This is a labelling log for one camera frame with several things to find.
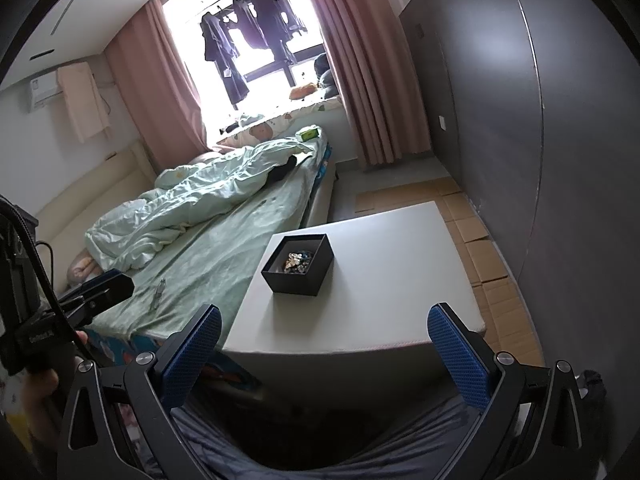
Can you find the person's left hand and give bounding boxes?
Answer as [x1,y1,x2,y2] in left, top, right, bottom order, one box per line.
[17,329,90,428]

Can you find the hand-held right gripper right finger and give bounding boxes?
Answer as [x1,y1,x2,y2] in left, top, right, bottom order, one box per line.
[426,302,609,480]

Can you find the white air conditioner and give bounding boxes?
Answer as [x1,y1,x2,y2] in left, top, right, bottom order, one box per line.
[27,74,67,112]

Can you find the dark blue plush toy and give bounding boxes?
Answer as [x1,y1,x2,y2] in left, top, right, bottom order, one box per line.
[313,52,337,98]

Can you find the black cable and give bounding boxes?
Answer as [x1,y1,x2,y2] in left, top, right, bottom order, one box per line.
[0,199,99,367]

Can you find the white low table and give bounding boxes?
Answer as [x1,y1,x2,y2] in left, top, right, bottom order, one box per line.
[354,175,547,367]

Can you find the pink curtain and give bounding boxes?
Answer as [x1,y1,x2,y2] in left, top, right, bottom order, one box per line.
[104,0,211,171]
[291,0,434,167]

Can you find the person's grey trousers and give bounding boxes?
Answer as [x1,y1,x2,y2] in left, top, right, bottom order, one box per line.
[162,389,503,480]

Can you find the black cloth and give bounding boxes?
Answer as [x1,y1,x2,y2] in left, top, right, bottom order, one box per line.
[269,156,298,184]

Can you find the black jewelry box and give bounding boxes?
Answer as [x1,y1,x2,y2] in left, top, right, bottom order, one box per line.
[261,233,335,298]

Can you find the dark cloth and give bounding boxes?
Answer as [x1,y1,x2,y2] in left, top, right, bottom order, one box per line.
[574,369,609,412]

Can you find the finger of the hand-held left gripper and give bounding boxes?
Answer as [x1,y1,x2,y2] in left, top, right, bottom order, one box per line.
[55,268,136,329]

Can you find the beige towel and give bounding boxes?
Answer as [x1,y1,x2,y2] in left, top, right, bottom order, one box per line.
[56,62,112,144]

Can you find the printed window seat cushion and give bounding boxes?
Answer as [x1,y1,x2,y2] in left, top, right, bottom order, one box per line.
[216,99,347,150]

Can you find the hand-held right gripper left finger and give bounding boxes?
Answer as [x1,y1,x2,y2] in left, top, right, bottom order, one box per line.
[55,303,223,480]

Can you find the light green duvet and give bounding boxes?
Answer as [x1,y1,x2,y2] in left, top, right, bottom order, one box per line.
[84,141,321,271]

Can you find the bed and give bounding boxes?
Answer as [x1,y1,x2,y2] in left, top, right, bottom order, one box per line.
[36,127,341,391]

